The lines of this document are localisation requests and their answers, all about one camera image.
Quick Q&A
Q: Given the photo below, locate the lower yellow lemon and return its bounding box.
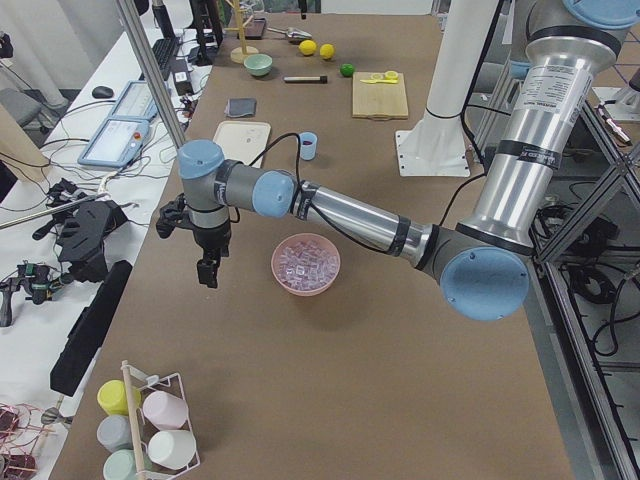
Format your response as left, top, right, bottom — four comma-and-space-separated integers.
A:
319, 43, 336, 61

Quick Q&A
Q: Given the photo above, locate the aluminium frame post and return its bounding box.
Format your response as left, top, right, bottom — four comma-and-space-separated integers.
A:
115, 0, 185, 150

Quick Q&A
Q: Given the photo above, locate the cream rabbit tray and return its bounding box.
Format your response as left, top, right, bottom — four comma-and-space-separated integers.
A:
213, 120, 271, 165

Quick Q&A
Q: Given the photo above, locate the lower teach pendant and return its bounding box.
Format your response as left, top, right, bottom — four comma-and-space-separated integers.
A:
78, 117, 150, 168

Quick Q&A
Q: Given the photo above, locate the grey folded cloth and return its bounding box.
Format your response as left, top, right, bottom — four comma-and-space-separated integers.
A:
224, 98, 257, 118

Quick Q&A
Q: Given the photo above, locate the white plastic cup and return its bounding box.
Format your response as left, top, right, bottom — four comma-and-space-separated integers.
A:
148, 430, 196, 470

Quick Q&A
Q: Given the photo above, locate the yellow-green plastic cup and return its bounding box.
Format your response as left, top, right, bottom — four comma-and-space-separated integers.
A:
96, 379, 128, 415

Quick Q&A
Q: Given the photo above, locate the wooden cutting board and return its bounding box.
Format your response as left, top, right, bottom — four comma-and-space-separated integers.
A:
352, 71, 409, 120

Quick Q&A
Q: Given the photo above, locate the pale green plastic cup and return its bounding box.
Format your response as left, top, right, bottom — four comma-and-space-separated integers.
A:
102, 449, 137, 480

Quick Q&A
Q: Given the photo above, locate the black keyboard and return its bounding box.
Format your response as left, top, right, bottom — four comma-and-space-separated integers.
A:
152, 37, 180, 81

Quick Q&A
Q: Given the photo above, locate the pink plastic cup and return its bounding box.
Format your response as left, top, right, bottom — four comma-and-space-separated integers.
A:
142, 391, 189, 430

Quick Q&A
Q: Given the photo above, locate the long black box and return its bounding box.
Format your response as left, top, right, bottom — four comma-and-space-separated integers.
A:
49, 260, 132, 397

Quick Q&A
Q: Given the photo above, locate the pink bowl of ice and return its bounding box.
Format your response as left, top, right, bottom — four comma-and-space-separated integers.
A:
271, 233, 341, 297

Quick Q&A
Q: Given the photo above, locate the metal ice scoop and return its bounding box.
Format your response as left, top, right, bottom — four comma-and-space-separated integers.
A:
267, 27, 313, 43

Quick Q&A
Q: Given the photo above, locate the black computer mouse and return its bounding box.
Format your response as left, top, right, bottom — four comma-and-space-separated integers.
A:
91, 85, 114, 99

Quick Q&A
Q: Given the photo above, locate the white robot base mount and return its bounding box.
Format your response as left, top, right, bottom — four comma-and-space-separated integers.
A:
396, 0, 500, 177

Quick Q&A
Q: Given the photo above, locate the yellow lemon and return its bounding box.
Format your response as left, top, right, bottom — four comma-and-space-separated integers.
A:
319, 43, 336, 61
298, 40, 317, 56

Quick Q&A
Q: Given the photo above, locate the light blue plastic cup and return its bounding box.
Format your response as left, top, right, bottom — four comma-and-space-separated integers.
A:
299, 131, 318, 161

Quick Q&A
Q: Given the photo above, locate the mint green bowl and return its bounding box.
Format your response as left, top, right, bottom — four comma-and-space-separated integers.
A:
243, 53, 273, 78

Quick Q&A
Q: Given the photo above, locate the wooden rack handle bar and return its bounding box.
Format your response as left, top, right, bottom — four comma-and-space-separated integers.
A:
121, 360, 147, 480

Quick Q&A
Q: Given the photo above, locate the grey plastic cup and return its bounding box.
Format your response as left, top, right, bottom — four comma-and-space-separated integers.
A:
96, 414, 133, 453

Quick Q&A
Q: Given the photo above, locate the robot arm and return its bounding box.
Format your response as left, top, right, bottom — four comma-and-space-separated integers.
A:
178, 1, 639, 321

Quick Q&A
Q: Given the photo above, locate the white wire cup rack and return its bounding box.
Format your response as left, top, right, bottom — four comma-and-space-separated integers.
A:
121, 360, 200, 479

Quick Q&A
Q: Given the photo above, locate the upper teach pendant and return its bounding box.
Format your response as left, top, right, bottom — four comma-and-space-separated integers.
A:
110, 80, 158, 121

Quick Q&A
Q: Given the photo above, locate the teach pendant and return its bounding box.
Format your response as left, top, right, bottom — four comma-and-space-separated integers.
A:
78, 117, 150, 168
110, 80, 158, 121

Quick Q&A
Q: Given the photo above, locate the round wooden glass stand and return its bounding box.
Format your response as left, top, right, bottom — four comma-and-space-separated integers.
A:
226, 0, 259, 64

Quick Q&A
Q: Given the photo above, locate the green lime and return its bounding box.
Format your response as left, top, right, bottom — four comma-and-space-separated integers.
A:
339, 63, 355, 78

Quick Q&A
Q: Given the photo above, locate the yellow plastic knife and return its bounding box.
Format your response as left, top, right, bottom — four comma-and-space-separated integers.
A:
359, 77, 399, 84

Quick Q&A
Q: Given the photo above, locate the upper yellow lemon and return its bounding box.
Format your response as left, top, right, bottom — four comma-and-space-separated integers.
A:
298, 40, 317, 56

